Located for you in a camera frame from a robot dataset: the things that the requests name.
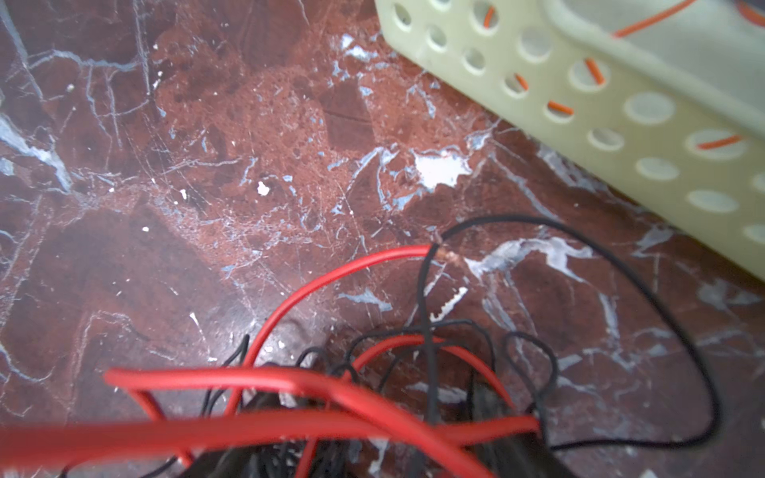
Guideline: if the middle green perforated basket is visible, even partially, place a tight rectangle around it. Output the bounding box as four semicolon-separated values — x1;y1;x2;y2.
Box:
376;0;764;277

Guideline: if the red and black cable tangle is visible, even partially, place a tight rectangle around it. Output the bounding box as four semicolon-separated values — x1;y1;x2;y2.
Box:
0;214;721;478

